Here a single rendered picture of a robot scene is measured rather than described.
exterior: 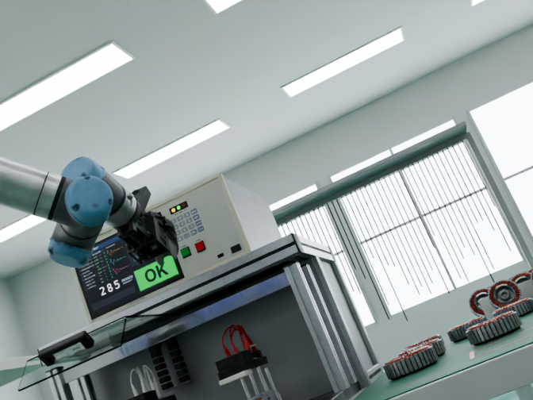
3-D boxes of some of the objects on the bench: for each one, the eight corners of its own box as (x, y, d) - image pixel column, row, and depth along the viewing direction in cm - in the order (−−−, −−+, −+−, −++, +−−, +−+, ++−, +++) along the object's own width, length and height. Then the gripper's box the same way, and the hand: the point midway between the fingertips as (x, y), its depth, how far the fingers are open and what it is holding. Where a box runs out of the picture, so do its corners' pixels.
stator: (516, 326, 147) (508, 310, 148) (529, 325, 136) (520, 308, 137) (468, 347, 148) (460, 330, 149) (476, 347, 137) (468, 329, 138)
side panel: (370, 385, 157) (316, 255, 165) (358, 390, 158) (304, 260, 165) (384, 373, 183) (336, 261, 191) (373, 377, 184) (327, 266, 192)
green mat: (718, 270, 97) (718, 269, 97) (327, 423, 109) (327, 421, 109) (599, 284, 186) (598, 283, 187) (391, 367, 199) (390, 367, 199)
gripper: (105, 241, 135) (162, 286, 151) (144, 222, 133) (197, 270, 149) (101, 207, 140) (157, 254, 156) (139, 189, 138) (192, 238, 154)
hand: (172, 248), depth 153 cm, fingers closed
